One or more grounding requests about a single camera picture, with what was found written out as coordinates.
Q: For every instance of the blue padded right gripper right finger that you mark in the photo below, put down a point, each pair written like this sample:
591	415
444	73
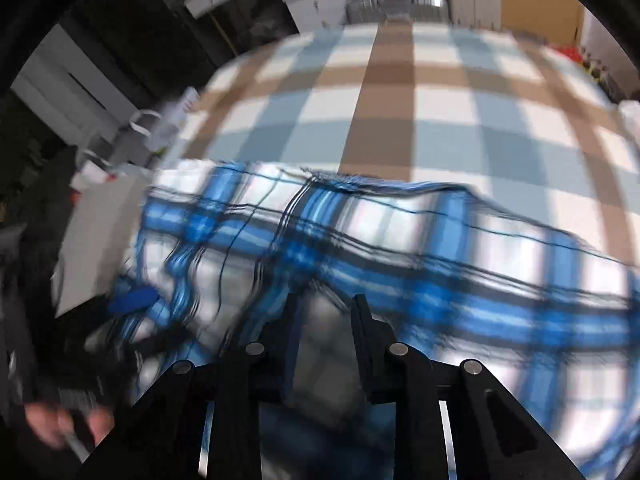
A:
377	366

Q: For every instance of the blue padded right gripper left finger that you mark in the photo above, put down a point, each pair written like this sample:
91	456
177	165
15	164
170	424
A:
285	346

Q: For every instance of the blue white plaid shirt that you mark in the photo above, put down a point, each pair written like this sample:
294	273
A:
555	321

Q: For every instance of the person's left hand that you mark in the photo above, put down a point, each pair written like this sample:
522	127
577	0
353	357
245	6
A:
51	424

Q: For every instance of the white shopping bag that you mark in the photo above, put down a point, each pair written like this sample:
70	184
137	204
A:
152	131

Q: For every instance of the checkered bed blanket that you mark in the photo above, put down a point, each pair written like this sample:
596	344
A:
521	123

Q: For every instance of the wooden door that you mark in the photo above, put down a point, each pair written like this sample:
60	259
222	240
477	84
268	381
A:
556	21

